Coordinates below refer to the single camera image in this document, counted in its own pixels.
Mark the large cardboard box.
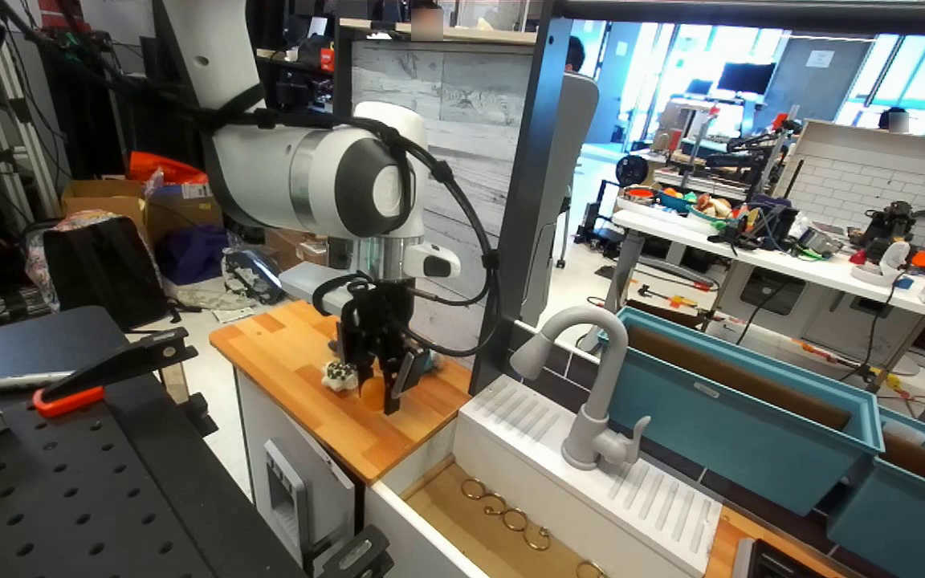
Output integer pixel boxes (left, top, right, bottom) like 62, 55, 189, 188
59, 176, 224, 255

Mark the whitewashed wood back panel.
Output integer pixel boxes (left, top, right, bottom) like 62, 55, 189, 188
348, 40, 541, 356

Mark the large teal bin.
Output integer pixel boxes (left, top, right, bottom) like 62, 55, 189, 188
600, 306, 889, 521

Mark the small teal bin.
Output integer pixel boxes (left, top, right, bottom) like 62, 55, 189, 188
827, 412, 925, 578

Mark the white brick pattern panel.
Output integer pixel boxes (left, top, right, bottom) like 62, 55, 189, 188
779, 120, 925, 255

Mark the grey kitchen faucet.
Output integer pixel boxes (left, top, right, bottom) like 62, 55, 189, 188
508, 306, 657, 478

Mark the white sink with drainboard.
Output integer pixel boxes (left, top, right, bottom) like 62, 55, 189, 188
363, 372, 726, 578

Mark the white work desk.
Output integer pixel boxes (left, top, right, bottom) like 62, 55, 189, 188
604, 195, 925, 325

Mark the black perforated board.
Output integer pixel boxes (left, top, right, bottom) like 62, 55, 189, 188
0, 372, 306, 578

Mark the black metal frame post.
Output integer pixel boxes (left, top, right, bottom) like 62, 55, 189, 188
469, 13, 576, 399

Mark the blue bag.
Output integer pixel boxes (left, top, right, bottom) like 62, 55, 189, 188
154, 224, 233, 286

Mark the dark grey flat panel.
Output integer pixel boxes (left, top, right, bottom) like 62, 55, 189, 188
0, 306, 134, 391

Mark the black clamp with orange handle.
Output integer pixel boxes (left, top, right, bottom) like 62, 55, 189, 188
29, 325, 198, 422

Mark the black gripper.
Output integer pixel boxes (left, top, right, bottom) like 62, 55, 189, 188
330, 274, 420, 419

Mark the black chair back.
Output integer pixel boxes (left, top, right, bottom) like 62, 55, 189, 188
42, 214, 177, 333

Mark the computer monitor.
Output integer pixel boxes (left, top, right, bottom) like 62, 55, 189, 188
714, 61, 779, 99

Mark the aluminium frame rack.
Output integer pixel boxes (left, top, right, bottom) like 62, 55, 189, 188
0, 0, 64, 229

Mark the black device on counter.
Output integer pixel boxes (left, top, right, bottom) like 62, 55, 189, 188
734, 537, 821, 578

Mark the orange bag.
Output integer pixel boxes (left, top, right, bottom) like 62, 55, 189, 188
123, 147, 214, 190

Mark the white cabinet with wooden top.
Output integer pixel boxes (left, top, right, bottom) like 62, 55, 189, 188
210, 298, 476, 576

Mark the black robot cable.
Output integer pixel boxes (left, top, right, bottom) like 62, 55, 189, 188
312, 113, 500, 361

